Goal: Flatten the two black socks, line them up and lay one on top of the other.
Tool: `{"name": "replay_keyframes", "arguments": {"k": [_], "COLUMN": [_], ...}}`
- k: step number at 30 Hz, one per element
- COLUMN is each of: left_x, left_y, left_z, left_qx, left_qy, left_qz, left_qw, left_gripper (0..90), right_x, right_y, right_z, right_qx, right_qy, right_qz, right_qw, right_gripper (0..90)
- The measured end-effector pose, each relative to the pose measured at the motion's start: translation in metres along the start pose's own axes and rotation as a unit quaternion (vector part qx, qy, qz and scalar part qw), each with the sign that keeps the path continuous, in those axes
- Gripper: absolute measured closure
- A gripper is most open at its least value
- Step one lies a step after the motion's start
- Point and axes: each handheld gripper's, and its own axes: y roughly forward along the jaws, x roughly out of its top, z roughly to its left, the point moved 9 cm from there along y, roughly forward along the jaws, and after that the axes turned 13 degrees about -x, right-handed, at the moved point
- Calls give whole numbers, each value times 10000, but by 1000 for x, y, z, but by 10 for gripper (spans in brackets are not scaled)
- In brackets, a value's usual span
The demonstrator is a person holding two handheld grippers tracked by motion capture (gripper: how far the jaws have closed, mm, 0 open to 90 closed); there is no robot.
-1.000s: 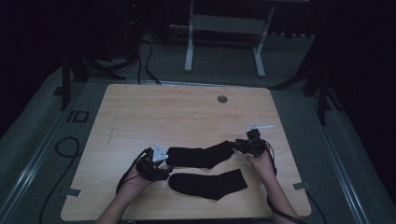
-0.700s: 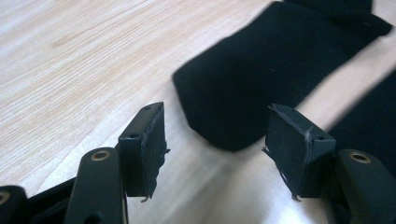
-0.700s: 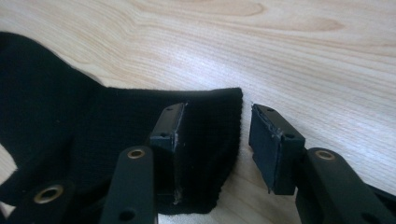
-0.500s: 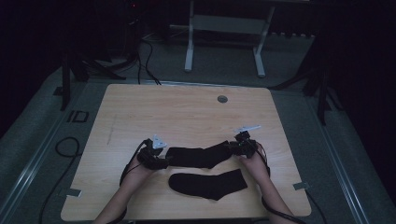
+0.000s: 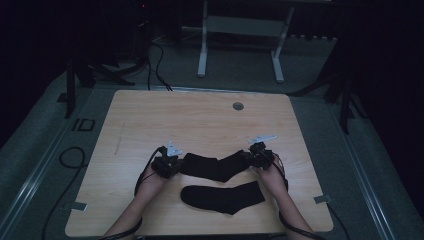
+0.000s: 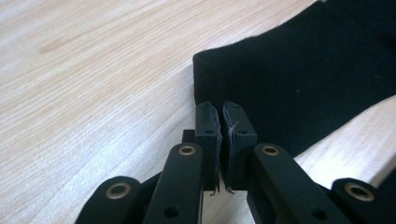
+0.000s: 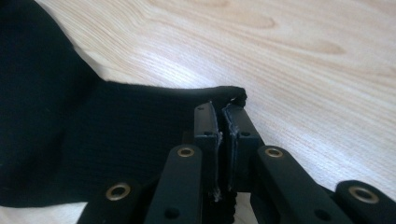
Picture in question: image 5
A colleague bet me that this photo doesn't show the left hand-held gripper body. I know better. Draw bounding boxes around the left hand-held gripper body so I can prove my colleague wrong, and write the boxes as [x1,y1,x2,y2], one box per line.
[150,140,184,180]

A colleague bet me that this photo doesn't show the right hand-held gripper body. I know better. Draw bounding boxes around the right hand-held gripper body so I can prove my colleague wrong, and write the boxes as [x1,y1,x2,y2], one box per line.
[247,134,279,170]

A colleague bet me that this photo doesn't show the black sock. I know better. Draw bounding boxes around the black sock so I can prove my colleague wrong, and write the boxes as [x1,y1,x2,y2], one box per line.
[180,180,267,216]
[179,149,255,184]

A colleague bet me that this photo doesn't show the person's left hand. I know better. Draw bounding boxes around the person's left hand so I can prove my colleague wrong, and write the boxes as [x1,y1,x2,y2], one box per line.
[137,164,169,198]

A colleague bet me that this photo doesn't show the person's right hand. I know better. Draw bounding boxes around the person's right hand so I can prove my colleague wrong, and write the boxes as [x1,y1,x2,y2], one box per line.
[254,153,288,199]

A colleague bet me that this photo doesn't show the grey tape piece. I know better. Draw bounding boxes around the grey tape piece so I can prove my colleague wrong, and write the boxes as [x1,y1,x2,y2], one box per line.
[69,201,89,212]
[313,194,333,205]

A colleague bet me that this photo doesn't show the black floor tape marker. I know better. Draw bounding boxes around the black floor tape marker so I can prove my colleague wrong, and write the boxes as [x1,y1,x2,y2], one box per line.
[71,117,97,132]

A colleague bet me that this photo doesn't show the black tripod stand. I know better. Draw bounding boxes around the black tripod stand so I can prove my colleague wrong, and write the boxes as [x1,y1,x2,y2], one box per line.
[289,64,366,135]
[57,54,136,120]

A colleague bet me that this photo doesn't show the dark power strip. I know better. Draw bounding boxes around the dark power strip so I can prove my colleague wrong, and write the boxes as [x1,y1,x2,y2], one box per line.
[287,33,338,43]

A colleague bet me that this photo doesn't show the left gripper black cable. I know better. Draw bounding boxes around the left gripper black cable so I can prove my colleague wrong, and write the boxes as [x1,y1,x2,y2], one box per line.
[99,145,168,240]

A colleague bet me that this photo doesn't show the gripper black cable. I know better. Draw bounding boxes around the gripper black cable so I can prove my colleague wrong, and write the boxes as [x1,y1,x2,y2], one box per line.
[99,145,168,240]
[263,151,352,240]

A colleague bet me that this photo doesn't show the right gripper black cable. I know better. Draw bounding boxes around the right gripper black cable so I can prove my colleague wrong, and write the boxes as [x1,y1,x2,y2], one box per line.
[263,151,352,240]

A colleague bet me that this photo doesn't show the black cables behind table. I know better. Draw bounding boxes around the black cables behind table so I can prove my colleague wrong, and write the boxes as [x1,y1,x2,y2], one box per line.
[145,39,174,92]

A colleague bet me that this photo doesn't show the black floor cable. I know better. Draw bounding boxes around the black floor cable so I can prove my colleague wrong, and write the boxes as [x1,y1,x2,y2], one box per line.
[40,146,88,240]

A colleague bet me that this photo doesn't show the grey metal floor rail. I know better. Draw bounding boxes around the grey metal floor rail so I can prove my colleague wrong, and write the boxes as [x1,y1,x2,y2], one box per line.
[0,131,79,236]
[327,102,398,240]

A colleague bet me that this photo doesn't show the white metal table frame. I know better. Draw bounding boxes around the white metal table frame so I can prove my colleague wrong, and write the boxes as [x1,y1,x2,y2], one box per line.
[197,0,296,84]

